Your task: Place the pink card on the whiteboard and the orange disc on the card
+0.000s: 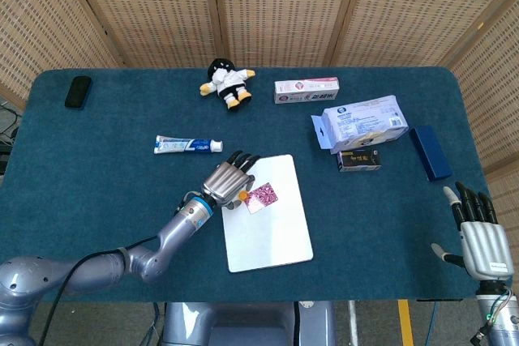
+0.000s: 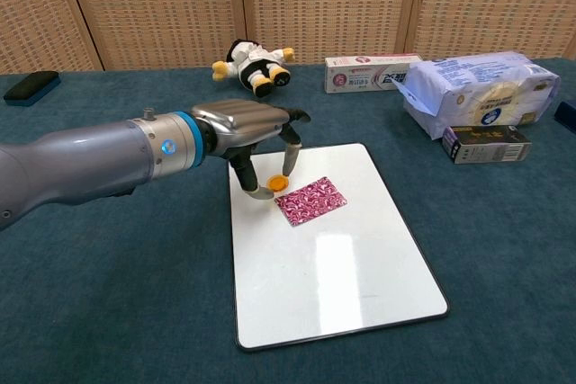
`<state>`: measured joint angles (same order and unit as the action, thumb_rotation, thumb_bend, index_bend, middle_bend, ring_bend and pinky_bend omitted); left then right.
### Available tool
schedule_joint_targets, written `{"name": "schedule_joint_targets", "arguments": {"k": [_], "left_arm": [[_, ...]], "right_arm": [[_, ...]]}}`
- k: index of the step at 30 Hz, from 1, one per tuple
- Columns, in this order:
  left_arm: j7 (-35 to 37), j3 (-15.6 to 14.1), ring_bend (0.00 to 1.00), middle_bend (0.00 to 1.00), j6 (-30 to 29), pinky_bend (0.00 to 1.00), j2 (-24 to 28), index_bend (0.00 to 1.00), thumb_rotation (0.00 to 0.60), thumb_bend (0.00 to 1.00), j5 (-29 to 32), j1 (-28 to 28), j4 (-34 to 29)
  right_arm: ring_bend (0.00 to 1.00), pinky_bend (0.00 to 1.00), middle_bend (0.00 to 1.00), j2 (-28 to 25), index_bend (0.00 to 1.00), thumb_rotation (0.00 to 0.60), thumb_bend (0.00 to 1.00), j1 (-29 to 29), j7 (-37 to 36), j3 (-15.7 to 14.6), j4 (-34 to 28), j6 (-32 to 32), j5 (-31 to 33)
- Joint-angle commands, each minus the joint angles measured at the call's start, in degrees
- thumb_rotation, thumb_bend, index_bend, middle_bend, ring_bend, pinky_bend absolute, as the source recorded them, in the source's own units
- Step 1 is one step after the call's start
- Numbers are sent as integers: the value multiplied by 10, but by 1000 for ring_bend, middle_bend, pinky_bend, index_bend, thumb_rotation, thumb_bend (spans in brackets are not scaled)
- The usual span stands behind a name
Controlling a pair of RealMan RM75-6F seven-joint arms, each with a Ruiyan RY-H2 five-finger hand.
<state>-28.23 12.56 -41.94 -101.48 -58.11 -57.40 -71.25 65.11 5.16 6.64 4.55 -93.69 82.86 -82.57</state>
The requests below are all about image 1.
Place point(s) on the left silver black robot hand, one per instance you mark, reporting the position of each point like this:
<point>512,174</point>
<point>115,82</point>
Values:
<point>225,184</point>

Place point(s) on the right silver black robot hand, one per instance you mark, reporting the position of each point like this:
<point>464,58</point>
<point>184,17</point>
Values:
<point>484,245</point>

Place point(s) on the small orange round disc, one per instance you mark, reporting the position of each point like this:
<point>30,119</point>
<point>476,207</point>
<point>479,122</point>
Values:
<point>242,196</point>

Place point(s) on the pink patterned square object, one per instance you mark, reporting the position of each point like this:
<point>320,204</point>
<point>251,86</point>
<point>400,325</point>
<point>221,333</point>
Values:
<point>263,197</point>

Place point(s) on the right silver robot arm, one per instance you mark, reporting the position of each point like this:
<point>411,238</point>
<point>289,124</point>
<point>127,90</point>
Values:
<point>504,325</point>

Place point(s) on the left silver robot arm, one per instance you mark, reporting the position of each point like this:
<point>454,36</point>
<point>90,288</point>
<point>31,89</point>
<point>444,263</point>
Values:
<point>174,232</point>

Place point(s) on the blue white toothpaste tube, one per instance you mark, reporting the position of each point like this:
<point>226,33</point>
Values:
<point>182,145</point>

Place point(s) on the white rectangular board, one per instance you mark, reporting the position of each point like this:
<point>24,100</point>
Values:
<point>267,236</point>

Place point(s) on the black white plush doll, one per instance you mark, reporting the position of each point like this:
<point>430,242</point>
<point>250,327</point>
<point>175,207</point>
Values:
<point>227,84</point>

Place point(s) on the long dark blue box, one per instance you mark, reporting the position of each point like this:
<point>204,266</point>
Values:
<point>430,153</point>

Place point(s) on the white pink toothpaste box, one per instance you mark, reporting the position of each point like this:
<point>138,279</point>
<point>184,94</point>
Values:
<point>304,90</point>

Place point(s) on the teal felt table mat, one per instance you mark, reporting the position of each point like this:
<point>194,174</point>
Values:
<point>101,151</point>

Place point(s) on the small black gold box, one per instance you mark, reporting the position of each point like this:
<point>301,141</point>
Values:
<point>359,161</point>

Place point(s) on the grey robot torso base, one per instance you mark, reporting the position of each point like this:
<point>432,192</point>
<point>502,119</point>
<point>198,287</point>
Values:
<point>243,325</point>

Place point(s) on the white wipes package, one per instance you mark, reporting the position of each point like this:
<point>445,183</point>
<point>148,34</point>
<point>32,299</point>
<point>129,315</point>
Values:
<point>361,123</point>

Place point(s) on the black oblong case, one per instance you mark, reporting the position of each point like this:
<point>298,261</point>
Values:
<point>78,92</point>

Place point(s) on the woven bamboo folding screen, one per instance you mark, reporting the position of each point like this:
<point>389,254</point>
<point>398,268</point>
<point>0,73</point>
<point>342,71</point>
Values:
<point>284,9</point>

